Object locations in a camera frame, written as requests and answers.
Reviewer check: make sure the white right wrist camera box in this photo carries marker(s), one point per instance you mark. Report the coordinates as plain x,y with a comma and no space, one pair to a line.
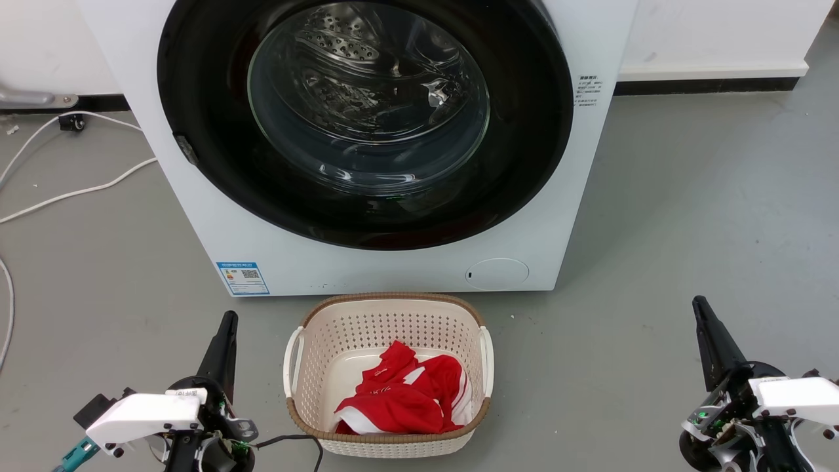
799,396

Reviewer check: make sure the stainless steel washer drum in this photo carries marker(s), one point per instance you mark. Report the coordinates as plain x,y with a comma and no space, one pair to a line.
341,39

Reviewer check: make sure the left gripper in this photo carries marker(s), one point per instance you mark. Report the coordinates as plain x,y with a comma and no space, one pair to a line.
219,432

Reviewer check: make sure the blue energy label sticker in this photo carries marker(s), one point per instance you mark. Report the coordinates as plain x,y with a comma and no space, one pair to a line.
243,278

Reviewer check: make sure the cream perforated laundry basket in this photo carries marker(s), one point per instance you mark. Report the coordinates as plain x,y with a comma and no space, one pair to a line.
367,328

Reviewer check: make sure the round black glass washer door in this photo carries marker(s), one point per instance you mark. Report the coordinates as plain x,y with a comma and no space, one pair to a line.
524,144

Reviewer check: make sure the white front-load washing machine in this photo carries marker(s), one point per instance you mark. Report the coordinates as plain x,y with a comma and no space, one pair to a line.
393,272

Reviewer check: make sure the red and white garment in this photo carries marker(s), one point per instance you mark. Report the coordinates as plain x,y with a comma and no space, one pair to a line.
393,406

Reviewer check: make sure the round white filter cover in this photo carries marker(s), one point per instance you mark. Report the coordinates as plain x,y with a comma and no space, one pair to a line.
497,274

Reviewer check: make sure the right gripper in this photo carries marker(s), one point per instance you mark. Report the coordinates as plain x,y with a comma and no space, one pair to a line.
727,406

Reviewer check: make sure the small black plug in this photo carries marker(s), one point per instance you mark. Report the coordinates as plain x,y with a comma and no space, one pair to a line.
71,122

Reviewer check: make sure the black text sticker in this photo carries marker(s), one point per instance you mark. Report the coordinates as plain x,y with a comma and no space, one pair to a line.
588,90

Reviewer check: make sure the black skirting strip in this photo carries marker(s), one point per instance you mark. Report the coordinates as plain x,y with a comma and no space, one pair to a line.
708,86

